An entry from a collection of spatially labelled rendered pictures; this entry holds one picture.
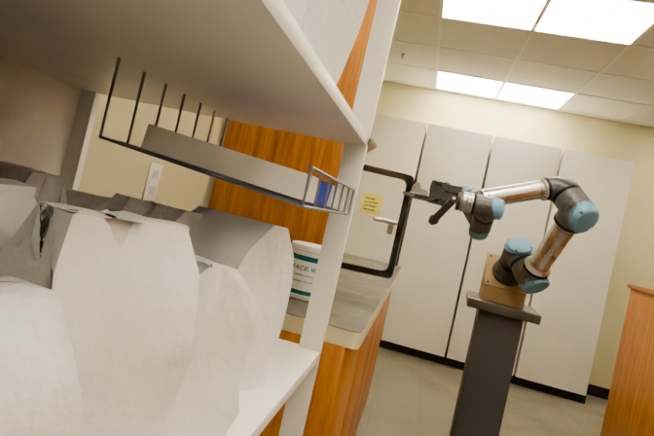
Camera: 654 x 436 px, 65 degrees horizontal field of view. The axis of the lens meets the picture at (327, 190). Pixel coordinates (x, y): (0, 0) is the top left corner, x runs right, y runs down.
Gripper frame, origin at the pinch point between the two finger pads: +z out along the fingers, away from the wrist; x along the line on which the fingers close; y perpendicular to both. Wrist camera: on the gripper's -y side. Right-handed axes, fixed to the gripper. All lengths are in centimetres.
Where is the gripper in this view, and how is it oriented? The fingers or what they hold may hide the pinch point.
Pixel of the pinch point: (405, 194)
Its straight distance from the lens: 195.2
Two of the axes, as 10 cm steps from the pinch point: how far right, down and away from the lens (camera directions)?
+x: -1.9, -0.7, -9.8
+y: 2.3, -9.7, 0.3
